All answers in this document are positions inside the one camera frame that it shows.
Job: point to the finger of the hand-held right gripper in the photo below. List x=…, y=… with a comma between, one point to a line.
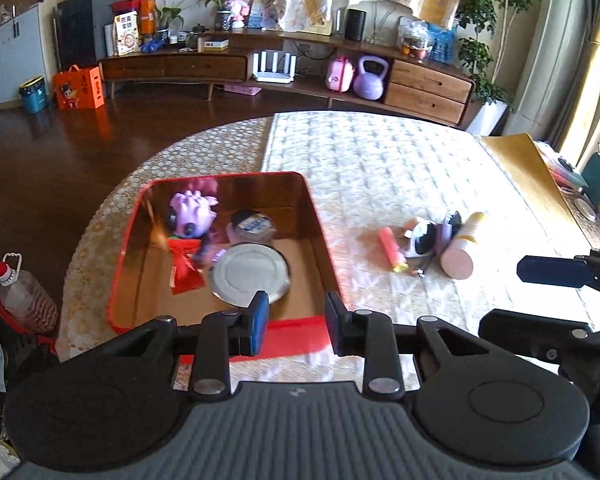
x=525, y=330
x=550, y=271

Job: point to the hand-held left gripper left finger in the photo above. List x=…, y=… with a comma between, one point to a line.
x=259, y=325

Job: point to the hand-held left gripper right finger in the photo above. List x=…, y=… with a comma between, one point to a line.
x=335, y=325

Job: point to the round metal tin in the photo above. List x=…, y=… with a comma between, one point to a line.
x=250, y=272

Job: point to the cream cylindrical container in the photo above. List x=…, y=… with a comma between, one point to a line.
x=462, y=255

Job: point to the pink marker pen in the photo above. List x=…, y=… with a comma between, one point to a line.
x=392, y=250

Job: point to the red fabric pouch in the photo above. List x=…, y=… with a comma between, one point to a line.
x=185, y=265

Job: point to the small cup blue label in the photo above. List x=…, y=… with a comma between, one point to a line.
x=252, y=225

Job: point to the purple clip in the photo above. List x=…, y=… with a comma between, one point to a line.
x=450, y=232

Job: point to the red tin box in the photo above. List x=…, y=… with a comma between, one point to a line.
x=145, y=285

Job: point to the white framed sunglasses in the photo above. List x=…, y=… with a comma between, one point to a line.
x=422, y=237

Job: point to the purple dragon toy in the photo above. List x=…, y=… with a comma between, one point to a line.
x=192, y=210

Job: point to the round beige coaster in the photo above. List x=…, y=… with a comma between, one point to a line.
x=586, y=210

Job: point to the golden yellow cloth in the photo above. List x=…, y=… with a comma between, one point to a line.
x=525, y=175

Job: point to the stack of colourful books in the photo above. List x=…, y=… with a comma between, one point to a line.
x=562, y=170

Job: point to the cream quilted table mat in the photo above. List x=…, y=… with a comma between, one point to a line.
x=380, y=160

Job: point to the wooden television cabinet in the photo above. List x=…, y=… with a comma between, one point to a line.
x=420, y=90

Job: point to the plastic bottle red cap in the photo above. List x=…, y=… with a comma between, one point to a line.
x=27, y=300

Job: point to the flat pink box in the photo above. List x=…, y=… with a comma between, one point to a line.
x=242, y=90

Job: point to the white standing air conditioner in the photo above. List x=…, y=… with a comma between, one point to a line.
x=555, y=35

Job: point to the potted green tree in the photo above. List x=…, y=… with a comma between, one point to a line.
x=485, y=35

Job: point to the purple kettlebell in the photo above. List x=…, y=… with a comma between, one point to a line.
x=370, y=80

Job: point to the pink toy suitcase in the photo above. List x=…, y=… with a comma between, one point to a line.
x=341, y=75

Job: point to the blue bottle pack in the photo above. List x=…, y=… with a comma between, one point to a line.
x=442, y=42

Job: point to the white router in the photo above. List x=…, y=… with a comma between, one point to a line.
x=275, y=67

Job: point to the clear bag of fruit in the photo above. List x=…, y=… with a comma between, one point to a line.
x=415, y=40

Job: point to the small white box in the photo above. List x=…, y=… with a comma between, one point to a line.
x=216, y=45

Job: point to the small dark teapot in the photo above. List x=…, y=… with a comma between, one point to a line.
x=197, y=37

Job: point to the orange gift box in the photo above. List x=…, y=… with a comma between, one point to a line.
x=80, y=90

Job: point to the blue toy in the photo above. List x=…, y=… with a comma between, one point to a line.
x=152, y=46

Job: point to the black cylindrical speaker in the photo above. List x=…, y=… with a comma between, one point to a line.
x=355, y=25

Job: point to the silver tumbler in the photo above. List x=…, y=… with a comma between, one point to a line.
x=341, y=22

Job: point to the blue picture card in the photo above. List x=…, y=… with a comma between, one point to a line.
x=262, y=7

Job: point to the printed snack box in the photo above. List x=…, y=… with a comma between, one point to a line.
x=127, y=35

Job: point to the teal bin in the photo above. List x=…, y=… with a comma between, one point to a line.
x=34, y=97

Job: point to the small green potted plant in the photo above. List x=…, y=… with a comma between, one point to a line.
x=170, y=15

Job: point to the pink doll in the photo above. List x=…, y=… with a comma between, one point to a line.
x=237, y=2

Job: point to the red gift box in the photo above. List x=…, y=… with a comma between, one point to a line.
x=150, y=12

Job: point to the black cabinet fridge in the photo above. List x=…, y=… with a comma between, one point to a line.
x=87, y=30

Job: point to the grey wall cabinet unit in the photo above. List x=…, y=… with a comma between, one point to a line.
x=15, y=45

